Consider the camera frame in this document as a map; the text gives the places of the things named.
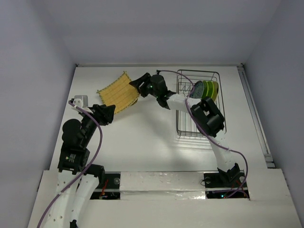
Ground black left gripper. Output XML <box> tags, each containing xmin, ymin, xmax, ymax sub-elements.
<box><xmin>80</xmin><ymin>103</ymin><xmax>114</xmax><ymax>145</ymax></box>

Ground blue patterned ceramic plate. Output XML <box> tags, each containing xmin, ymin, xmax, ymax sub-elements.
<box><xmin>190</xmin><ymin>81</ymin><xmax>204</xmax><ymax>99</ymax></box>

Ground green plate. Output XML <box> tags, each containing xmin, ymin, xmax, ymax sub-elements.
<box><xmin>210</xmin><ymin>81</ymin><xmax>219</xmax><ymax>102</ymax></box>
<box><xmin>202</xmin><ymin>81</ymin><xmax>213</xmax><ymax>98</ymax></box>

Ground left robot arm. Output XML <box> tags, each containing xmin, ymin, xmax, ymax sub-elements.
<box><xmin>37</xmin><ymin>99</ymin><xmax>115</xmax><ymax>228</ymax></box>

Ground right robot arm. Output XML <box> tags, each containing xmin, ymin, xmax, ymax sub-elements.
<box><xmin>129</xmin><ymin>73</ymin><xmax>241</xmax><ymax>188</ymax></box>

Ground white foam base bar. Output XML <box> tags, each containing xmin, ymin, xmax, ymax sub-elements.
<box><xmin>119</xmin><ymin>171</ymin><xmax>206</xmax><ymax>201</ymax></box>

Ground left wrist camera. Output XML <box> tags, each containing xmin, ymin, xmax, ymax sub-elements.
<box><xmin>70</xmin><ymin>95</ymin><xmax>88</xmax><ymax>109</ymax></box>

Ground wire dish rack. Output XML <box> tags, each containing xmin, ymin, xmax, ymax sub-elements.
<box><xmin>175</xmin><ymin>69</ymin><xmax>227</xmax><ymax>139</ymax></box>

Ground metal rail at right wall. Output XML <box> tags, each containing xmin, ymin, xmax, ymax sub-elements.
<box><xmin>237</xmin><ymin>64</ymin><xmax>276</xmax><ymax>169</ymax></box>

